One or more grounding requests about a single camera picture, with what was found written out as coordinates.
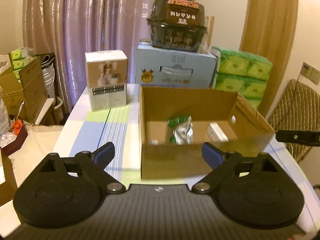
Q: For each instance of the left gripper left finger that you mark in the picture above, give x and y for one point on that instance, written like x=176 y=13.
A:
x=93 y=164

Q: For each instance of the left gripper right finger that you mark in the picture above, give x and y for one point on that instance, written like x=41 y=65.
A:
x=222 y=164

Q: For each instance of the white ointment tube box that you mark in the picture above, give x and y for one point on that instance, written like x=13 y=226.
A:
x=215 y=133

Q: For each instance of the silver green foil pouch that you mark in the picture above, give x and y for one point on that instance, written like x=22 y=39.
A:
x=182 y=129

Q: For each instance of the woven wicker chair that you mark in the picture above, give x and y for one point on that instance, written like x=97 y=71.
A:
x=297 y=110

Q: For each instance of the brown cardboard box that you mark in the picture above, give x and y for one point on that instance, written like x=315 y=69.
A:
x=247 y=130

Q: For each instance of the green tissue pack bundle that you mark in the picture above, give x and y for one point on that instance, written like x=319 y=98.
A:
x=242 y=72

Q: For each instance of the white humidifier product box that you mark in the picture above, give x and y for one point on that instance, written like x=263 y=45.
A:
x=106 y=73

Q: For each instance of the brown cardboard carton stack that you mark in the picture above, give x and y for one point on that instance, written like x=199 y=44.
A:
x=25 y=97

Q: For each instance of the light blue milk carton box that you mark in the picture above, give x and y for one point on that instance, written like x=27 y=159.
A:
x=173 y=68

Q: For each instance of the black instant noodle bowl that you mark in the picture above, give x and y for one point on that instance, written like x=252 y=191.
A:
x=177 y=25

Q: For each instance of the wall power socket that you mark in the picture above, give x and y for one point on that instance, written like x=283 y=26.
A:
x=310 y=73

